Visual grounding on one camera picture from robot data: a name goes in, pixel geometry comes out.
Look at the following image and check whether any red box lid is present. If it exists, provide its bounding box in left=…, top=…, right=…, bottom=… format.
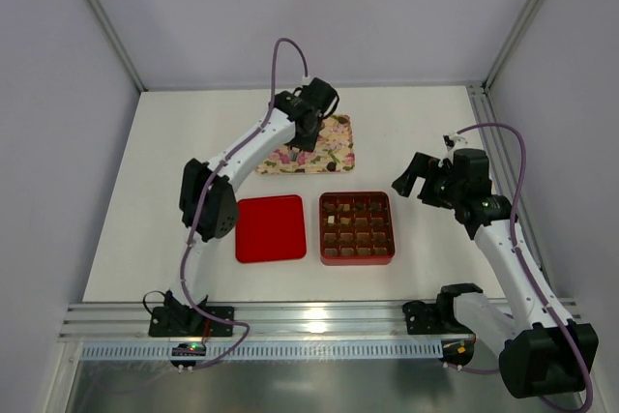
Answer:
left=235, top=194, right=307, bottom=264

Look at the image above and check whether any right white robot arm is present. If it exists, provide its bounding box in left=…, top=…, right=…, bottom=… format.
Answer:
left=392, top=148, right=599, bottom=401

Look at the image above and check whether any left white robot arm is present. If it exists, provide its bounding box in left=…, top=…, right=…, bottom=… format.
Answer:
left=148, top=78, right=339, bottom=338

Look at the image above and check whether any red chocolate box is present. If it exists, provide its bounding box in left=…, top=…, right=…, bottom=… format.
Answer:
left=318, top=192, right=396, bottom=266

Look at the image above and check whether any floral serving tray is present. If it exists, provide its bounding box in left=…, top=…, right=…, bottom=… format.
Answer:
left=255, top=114, right=356, bottom=175

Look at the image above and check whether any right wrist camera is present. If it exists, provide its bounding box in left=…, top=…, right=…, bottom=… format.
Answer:
left=443, top=133, right=468, bottom=151

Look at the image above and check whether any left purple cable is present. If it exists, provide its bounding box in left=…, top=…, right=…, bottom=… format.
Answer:
left=178, top=38, right=310, bottom=370

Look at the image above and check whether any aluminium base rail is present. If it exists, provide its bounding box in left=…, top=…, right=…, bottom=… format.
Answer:
left=59, top=301, right=478, bottom=366

